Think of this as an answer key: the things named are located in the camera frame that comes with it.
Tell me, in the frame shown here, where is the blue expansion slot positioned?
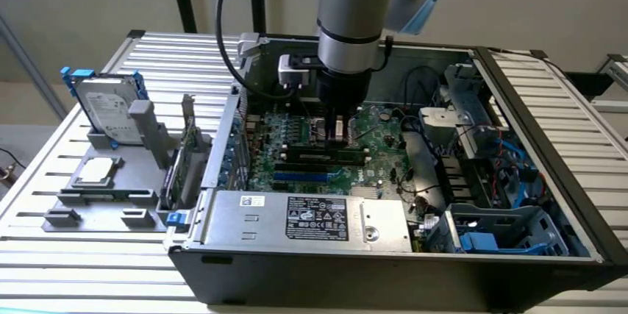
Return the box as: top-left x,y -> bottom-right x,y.
274,170 -> 331,184

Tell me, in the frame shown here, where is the blue SATA wire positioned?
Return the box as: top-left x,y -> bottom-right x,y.
495,137 -> 546,208

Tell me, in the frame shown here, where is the green RAM stick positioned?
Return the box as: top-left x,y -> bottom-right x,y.
73,192 -> 149,201

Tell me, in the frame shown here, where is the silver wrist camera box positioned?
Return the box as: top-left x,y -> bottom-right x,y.
278,54 -> 321,89

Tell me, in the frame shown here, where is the green motherboard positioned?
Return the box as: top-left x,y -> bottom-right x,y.
245,102 -> 431,226

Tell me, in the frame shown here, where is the grey parts rack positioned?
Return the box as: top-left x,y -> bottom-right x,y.
43,99 -> 214,233

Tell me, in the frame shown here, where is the blue plastic disk bay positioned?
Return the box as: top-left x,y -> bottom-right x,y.
426,202 -> 574,257

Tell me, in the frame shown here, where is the hard disk with blue bracket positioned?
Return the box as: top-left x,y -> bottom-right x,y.
61,66 -> 150,150

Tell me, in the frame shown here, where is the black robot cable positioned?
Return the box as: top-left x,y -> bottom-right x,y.
215,0 -> 297,99

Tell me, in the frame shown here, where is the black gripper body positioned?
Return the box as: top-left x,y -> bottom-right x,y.
317,68 -> 374,111

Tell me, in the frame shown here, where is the green graphics card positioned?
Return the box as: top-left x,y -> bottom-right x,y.
159,93 -> 203,209

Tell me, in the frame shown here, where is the silver power supply unit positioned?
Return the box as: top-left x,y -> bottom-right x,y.
187,190 -> 413,254

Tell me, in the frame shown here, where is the silver CPU chip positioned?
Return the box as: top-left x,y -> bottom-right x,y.
78,157 -> 119,185

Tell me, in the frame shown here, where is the blue case latch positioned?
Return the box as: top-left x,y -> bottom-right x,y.
166,210 -> 190,227

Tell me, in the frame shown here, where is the silver heatsink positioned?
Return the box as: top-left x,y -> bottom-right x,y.
351,186 -> 383,200

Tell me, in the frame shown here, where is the black open PC case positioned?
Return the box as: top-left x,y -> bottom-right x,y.
163,32 -> 628,307

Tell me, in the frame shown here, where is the black cable on table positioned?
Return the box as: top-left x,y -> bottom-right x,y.
0,147 -> 29,182

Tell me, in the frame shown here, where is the CPU socket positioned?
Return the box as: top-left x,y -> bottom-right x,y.
303,107 -> 363,146

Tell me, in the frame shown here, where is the black box beside table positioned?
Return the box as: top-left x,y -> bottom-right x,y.
563,71 -> 611,101

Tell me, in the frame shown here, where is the black RAM stick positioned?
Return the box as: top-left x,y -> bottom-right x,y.
285,146 -> 369,163

